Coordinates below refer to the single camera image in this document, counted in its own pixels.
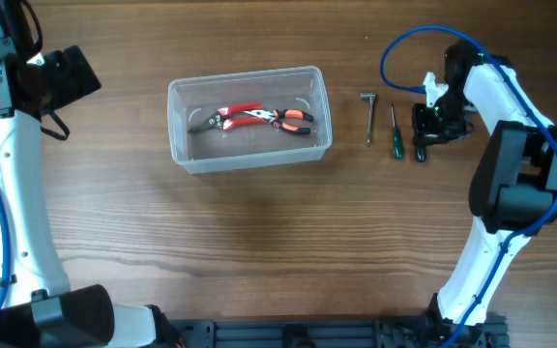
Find red and black screwdriver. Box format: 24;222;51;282
415;144;427;162

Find green handled screwdriver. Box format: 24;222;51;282
391;104;404;160

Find small metal socket wrench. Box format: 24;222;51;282
360;92;377;147

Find red handled pruning shears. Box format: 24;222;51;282
188;102;265;133

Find clear plastic container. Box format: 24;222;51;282
167;66;333;174

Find orange black needle-nose pliers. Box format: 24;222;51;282
243;107;315;136

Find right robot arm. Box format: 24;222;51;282
412;40;557;327

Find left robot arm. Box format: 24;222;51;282
0;0;184;347

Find right blue cable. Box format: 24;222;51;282
379;24;557;348

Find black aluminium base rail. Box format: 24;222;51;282
171;315;510;348

